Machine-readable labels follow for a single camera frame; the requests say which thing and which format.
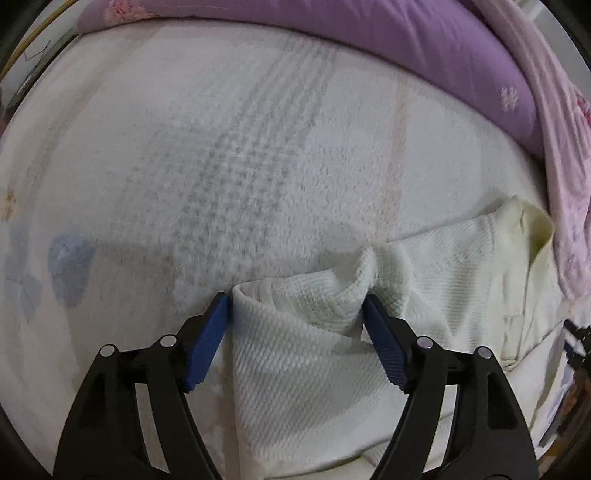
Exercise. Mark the white fleece blanket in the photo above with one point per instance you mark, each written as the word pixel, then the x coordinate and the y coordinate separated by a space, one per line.
pixel 194 175

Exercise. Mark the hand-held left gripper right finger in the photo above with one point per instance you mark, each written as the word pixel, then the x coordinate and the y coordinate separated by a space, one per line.
pixel 387 339

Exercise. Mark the cream knit garment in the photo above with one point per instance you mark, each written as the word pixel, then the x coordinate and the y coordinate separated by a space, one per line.
pixel 314 360

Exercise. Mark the pink floral blanket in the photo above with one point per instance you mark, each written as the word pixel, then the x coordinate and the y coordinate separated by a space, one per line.
pixel 554 138

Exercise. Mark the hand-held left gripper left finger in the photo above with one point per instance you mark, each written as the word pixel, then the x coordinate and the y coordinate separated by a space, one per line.
pixel 208 337

